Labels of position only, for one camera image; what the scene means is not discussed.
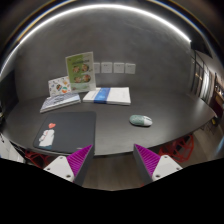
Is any green menu stand card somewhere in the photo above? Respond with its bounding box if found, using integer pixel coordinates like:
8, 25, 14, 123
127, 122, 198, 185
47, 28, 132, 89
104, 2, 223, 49
65, 52, 96, 92

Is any red wire stool left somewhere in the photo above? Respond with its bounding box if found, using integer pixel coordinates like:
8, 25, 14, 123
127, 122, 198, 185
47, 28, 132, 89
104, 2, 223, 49
25, 150, 54, 168

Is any white wall switch panel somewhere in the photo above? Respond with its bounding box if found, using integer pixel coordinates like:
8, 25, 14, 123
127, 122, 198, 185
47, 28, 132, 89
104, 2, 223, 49
113, 62, 125, 73
94, 62, 100, 74
101, 62, 113, 74
125, 63, 136, 74

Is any red wire stool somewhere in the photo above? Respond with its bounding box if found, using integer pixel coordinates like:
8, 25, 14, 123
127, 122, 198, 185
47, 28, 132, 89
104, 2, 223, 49
25, 150, 54, 168
159, 134, 194, 163

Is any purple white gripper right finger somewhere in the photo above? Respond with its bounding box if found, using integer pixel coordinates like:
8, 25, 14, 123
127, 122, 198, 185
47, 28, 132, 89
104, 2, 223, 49
133, 144, 182, 185

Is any curved ceiling light strip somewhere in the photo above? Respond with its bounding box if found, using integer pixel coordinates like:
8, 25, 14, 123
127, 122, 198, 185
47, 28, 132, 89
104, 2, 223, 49
0, 4, 191, 80

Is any red wire stool right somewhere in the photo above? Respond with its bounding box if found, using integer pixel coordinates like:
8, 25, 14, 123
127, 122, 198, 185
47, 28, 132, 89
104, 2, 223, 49
159, 134, 194, 163

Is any small illustrated card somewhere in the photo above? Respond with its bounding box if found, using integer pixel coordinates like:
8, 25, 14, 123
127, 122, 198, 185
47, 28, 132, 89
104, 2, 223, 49
48, 76, 71, 96

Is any black mouse pad with figure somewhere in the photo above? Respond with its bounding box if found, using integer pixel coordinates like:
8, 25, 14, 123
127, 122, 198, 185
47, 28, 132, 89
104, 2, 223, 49
33, 112, 96, 154

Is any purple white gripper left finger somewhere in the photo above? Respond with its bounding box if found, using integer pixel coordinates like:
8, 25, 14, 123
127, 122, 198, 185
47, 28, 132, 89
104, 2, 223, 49
44, 145, 94, 186

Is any white book with blue band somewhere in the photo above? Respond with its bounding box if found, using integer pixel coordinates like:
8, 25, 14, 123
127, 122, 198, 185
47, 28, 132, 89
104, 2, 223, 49
83, 87, 131, 105

